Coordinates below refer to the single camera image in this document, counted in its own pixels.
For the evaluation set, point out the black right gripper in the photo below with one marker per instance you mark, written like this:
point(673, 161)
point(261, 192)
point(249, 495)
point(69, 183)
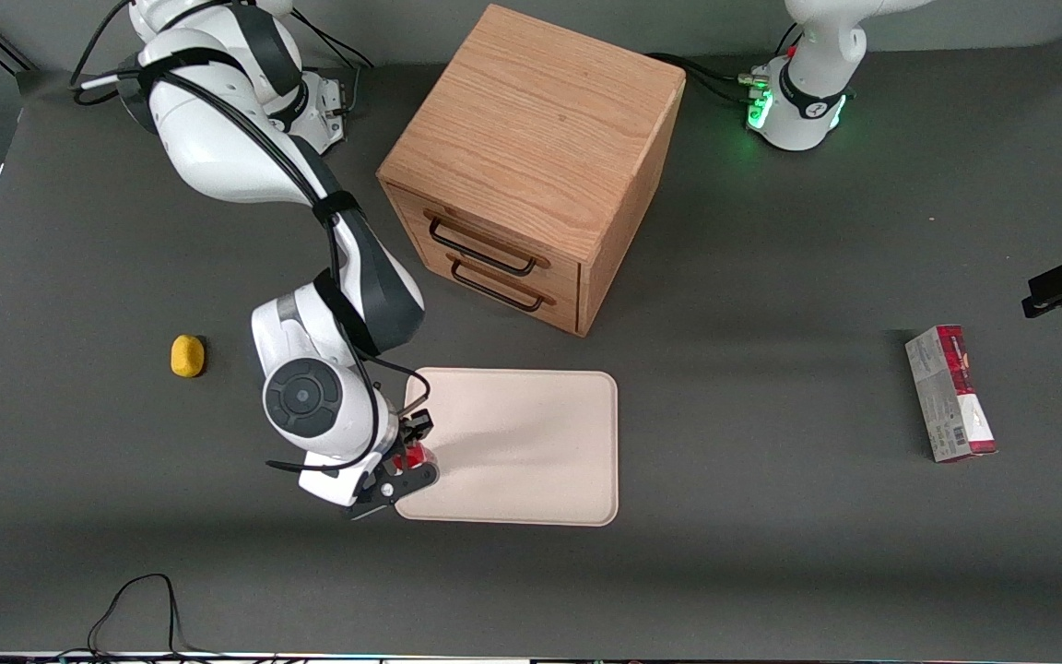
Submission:
point(413, 431)

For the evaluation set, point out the red coke bottle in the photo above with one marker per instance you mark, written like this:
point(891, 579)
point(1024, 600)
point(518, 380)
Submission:
point(416, 456)

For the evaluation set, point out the cream plastic tray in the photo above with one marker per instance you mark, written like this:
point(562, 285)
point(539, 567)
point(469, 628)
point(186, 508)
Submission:
point(531, 452)

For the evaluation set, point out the grey and red carton box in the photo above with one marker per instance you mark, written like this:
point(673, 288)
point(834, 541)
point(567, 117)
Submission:
point(950, 397)

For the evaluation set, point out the wooden drawer front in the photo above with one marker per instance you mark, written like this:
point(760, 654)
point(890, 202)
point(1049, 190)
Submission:
point(503, 242)
point(549, 312)

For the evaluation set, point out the yellow lemon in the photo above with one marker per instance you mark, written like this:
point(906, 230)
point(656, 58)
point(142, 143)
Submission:
point(187, 357)

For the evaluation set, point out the oak wooden drawer cabinet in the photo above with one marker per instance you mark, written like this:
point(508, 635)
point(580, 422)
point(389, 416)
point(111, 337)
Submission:
point(531, 120)

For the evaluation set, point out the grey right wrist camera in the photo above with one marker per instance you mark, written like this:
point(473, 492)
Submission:
point(397, 496)

